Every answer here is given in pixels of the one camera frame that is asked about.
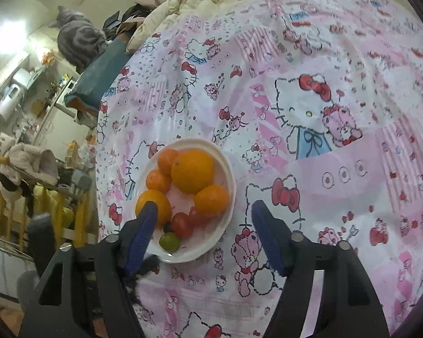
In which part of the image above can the white kitchen appliance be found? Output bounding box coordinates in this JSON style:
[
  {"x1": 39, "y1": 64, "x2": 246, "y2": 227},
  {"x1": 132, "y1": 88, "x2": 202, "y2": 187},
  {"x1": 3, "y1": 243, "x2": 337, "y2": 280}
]
[{"x1": 0, "y1": 83, "x2": 20, "y2": 124}]

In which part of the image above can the grey plastic stool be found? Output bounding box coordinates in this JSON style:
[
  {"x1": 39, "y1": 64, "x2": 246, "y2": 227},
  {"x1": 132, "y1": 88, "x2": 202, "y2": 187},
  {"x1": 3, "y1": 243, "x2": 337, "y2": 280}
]
[{"x1": 71, "y1": 169, "x2": 93, "y2": 194}]

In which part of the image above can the red cherry tomato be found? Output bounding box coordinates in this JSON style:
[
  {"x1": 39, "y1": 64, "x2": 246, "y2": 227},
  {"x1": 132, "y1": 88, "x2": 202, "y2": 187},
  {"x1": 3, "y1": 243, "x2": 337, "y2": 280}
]
[
  {"x1": 171, "y1": 212, "x2": 194, "y2": 239},
  {"x1": 188, "y1": 207, "x2": 212, "y2": 228}
]

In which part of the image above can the grey tabby cat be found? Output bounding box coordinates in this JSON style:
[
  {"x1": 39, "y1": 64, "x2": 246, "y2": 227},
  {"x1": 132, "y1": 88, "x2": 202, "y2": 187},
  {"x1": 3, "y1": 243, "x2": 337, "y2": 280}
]
[{"x1": 56, "y1": 5, "x2": 108, "y2": 73}]

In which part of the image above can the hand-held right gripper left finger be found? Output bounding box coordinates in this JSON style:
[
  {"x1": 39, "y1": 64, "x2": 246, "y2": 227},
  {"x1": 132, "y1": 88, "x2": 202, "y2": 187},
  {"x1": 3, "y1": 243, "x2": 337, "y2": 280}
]
[{"x1": 19, "y1": 201, "x2": 159, "y2": 338}]

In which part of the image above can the beige padded jacket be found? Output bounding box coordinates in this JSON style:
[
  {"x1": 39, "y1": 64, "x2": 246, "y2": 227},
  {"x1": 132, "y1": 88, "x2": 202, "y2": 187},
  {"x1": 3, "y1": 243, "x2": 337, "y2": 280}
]
[{"x1": 0, "y1": 137, "x2": 60, "y2": 185}]

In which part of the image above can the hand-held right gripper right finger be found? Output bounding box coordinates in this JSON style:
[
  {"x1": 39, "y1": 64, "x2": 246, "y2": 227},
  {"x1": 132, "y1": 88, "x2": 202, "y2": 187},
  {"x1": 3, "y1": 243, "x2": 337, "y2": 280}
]
[{"x1": 251, "y1": 200, "x2": 390, "y2": 338}]

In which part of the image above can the small mandarin orange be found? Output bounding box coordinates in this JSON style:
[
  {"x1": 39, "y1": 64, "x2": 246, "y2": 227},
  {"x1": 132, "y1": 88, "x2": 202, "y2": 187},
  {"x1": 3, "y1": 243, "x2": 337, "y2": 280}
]
[
  {"x1": 157, "y1": 148, "x2": 180, "y2": 176},
  {"x1": 146, "y1": 170, "x2": 173, "y2": 194}
]

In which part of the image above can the blue cushion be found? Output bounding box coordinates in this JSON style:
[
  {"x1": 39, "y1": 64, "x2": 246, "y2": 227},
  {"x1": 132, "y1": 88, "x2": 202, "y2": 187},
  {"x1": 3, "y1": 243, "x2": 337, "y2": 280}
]
[{"x1": 65, "y1": 39, "x2": 133, "y2": 108}]

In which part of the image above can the cream duvet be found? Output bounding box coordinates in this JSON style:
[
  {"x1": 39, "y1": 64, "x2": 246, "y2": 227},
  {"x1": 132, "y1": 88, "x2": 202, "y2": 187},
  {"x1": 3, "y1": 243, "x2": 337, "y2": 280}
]
[{"x1": 125, "y1": 0, "x2": 374, "y2": 55}]

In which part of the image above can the large orange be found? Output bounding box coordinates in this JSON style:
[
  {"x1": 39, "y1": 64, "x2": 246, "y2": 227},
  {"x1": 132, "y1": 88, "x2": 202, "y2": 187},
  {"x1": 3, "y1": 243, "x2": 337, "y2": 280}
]
[{"x1": 171, "y1": 150, "x2": 215, "y2": 195}]

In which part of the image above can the wooden rail rack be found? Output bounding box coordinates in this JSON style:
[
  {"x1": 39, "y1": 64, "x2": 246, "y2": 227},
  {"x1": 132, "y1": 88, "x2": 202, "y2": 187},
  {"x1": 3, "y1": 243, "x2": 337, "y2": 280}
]
[{"x1": 0, "y1": 155, "x2": 92, "y2": 254}]

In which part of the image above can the green grape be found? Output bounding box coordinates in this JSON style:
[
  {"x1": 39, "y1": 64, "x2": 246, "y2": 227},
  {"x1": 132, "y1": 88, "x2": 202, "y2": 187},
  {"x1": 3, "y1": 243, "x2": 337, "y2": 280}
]
[{"x1": 158, "y1": 232, "x2": 181, "y2": 253}]

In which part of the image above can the pink cartoon printed blanket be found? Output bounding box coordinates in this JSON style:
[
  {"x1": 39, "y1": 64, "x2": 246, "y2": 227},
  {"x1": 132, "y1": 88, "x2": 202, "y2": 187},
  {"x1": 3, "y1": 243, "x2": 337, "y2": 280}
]
[{"x1": 95, "y1": 0, "x2": 423, "y2": 338}]

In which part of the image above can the yellow cloth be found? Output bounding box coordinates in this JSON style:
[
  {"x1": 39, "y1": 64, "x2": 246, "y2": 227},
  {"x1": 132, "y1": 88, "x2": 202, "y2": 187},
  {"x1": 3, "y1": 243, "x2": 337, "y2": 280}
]
[{"x1": 33, "y1": 188, "x2": 81, "y2": 229}]

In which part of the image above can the pink strawberry-print plate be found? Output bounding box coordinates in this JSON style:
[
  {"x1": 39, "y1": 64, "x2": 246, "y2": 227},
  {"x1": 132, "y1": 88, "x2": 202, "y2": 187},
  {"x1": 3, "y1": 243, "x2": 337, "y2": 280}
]
[{"x1": 133, "y1": 138, "x2": 237, "y2": 264}]

